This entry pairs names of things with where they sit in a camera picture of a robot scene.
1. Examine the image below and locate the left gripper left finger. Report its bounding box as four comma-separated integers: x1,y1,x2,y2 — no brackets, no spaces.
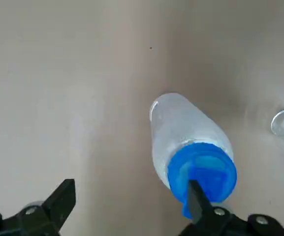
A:
0,178,76,236

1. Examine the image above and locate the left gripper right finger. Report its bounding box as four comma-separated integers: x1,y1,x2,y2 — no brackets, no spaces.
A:
178,179,284,236

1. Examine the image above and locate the clear drink bottle blue cap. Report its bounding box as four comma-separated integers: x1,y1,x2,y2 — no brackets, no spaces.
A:
149,92,238,219

